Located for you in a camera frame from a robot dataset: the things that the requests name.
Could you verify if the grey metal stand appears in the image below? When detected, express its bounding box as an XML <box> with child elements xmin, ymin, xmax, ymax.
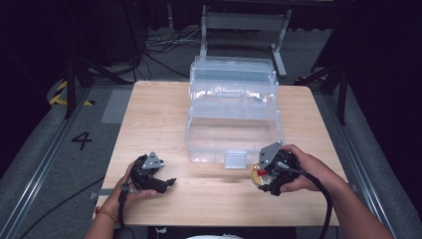
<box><xmin>198</xmin><ymin>3</ymin><xmax>294</xmax><ymax>79</ymax></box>

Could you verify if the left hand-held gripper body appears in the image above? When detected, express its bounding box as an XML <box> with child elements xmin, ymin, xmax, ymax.
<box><xmin>129</xmin><ymin>150</ymin><xmax>166</xmax><ymax>194</ymax></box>

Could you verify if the black tripod stand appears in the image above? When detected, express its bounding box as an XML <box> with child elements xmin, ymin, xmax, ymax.
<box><xmin>293</xmin><ymin>49</ymin><xmax>354</xmax><ymax>126</ymax></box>
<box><xmin>61</xmin><ymin>0</ymin><xmax>142</xmax><ymax>120</ymax></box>

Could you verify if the round yellow and red item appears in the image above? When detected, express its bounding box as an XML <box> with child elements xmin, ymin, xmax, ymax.
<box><xmin>249</xmin><ymin>162</ymin><xmax>277</xmax><ymax>187</ymax></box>

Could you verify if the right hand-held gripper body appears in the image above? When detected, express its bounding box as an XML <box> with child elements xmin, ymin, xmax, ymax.
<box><xmin>257</xmin><ymin>139</ymin><xmax>302</xmax><ymax>197</ymax></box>

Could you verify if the person's right hand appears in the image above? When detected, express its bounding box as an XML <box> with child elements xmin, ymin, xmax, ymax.
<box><xmin>279</xmin><ymin>143</ymin><xmax>336</xmax><ymax>194</ymax></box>

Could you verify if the black floor cable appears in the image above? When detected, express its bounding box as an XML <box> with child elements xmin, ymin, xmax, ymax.
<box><xmin>18</xmin><ymin>175</ymin><xmax>106</xmax><ymax>239</ymax></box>

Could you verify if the orange bracelet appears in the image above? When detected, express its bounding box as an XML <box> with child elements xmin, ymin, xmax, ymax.
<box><xmin>94</xmin><ymin>205</ymin><xmax>119</xmax><ymax>224</ymax></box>

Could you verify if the person's white clothing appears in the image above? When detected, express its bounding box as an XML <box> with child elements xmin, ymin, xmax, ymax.
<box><xmin>184</xmin><ymin>233</ymin><xmax>246</xmax><ymax>239</ymax></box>

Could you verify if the person's left hand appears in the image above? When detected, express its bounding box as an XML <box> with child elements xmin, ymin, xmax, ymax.
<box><xmin>108</xmin><ymin>161</ymin><xmax>159</xmax><ymax>213</ymax></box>

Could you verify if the left hand-held gripper black cable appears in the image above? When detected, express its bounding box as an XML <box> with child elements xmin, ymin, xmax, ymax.
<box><xmin>117</xmin><ymin>172</ymin><xmax>140</xmax><ymax>233</ymax></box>

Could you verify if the hand-held gripper black cable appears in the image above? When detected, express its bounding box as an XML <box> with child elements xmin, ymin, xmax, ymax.
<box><xmin>272</xmin><ymin>166</ymin><xmax>334</xmax><ymax>239</ymax></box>
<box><xmin>117</xmin><ymin>172</ymin><xmax>140</xmax><ymax>233</ymax></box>

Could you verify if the right hand-held gripper black cable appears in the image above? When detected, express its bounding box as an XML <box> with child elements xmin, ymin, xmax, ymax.
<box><xmin>272</xmin><ymin>166</ymin><xmax>334</xmax><ymax>239</ymax></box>

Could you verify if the clear plastic tiered storage box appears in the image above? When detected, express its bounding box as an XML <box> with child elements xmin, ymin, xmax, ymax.
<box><xmin>183</xmin><ymin>55</ymin><xmax>287</xmax><ymax>170</ymax></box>

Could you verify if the bundle of floor cables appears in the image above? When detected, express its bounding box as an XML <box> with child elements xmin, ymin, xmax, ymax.
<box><xmin>140</xmin><ymin>26</ymin><xmax>204</xmax><ymax>79</ymax></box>

